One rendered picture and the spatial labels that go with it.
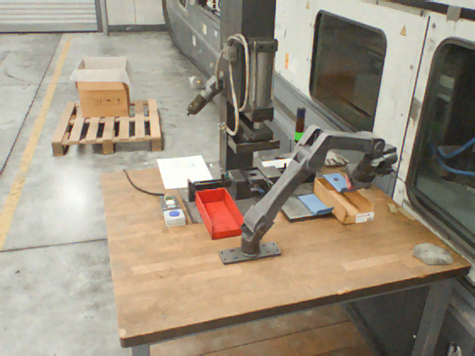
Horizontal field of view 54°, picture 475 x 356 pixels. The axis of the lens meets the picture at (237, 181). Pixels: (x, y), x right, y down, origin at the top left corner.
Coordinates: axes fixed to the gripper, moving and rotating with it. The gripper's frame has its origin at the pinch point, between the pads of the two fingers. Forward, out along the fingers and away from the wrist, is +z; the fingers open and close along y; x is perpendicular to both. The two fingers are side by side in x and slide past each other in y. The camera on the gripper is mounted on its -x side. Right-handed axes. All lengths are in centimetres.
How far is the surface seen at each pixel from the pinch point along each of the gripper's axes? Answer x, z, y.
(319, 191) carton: 6.0, 11.7, 6.2
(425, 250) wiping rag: -11.6, -9.5, -31.5
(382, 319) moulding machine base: -30, 64, -39
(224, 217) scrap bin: 46.5, 12.7, 1.1
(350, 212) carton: -1.1, 7.5, -6.6
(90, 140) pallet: 93, 226, 198
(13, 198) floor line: 154, 200, 130
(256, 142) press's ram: 30.8, -1.1, 23.5
